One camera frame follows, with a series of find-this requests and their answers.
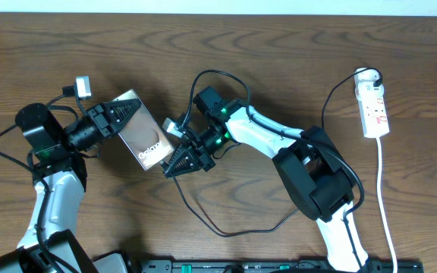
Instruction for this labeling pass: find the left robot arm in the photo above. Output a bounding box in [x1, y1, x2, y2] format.
[0, 99, 141, 272]

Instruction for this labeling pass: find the white USB charger adapter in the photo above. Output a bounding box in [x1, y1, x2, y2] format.
[354, 67, 384, 93]

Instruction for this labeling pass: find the white power strip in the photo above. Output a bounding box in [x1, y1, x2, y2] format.
[355, 82, 390, 139]

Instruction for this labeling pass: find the bronze Galaxy smartphone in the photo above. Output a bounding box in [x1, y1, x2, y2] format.
[114, 89, 174, 171]

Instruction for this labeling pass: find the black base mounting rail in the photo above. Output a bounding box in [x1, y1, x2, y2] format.
[138, 259, 424, 273]

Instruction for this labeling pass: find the black USB charging cable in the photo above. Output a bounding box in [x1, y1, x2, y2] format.
[159, 67, 384, 238]

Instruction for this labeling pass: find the black right camera cable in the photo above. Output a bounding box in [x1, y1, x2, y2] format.
[180, 69, 366, 273]

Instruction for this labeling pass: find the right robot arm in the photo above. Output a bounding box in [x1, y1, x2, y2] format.
[162, 86, 369, 272]

